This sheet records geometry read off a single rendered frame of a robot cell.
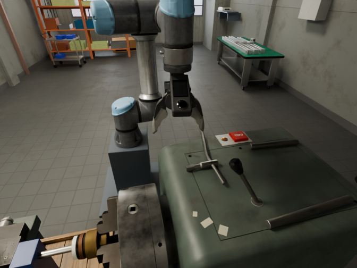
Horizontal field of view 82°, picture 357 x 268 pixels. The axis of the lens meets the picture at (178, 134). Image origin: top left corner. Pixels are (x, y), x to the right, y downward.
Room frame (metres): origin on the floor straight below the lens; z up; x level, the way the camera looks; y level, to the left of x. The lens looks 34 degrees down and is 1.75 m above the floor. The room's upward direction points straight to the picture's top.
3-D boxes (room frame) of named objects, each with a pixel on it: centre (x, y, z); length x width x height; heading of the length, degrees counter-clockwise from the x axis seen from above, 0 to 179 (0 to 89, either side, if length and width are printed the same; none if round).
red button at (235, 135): (0.72, -0.25, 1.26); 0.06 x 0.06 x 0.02; 13
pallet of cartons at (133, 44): (8.61, 2.01, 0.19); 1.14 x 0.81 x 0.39; 99
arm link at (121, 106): (0.92, 0.26, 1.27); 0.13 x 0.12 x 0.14; 108
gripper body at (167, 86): (0.54, 0.00, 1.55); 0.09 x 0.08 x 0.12; 5
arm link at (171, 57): (0.53, 0.01, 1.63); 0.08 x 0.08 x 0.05
